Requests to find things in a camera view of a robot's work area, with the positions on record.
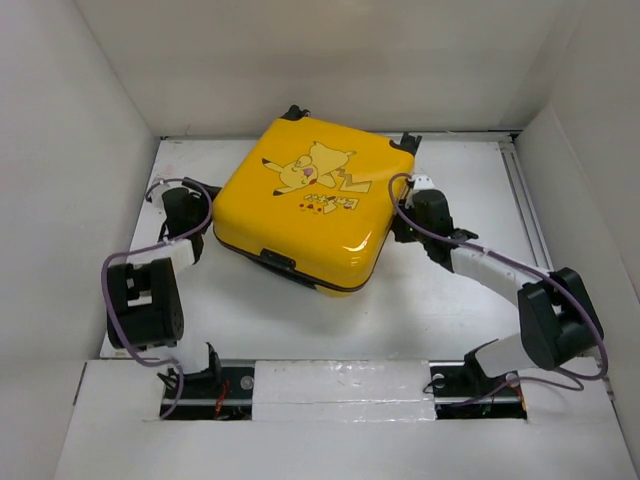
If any aluminium frame rail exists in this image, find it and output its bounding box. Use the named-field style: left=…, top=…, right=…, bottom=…
left=507, top=131, right=619, bottom=372

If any yellow hard-shell suitcase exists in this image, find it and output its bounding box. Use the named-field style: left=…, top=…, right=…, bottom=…
left=213, top=105, right=421, bottom=295

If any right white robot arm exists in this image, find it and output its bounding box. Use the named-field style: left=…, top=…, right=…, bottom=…
left=389, top=178, right=609, bottom=396

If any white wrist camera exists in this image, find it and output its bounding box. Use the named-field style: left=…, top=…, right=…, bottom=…
left=407, top=173, right=435, bottom=197
left=144, top=177, right=172, bottom=209

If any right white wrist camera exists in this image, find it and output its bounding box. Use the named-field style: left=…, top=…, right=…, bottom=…
left=407, top=173, right=435, bottom=197

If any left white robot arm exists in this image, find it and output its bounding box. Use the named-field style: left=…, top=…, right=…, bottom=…
left=101, top=177, right=221, bottom=358

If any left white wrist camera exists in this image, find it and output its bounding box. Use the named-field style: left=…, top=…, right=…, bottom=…
left=144, top=177, right=172, bottom=209

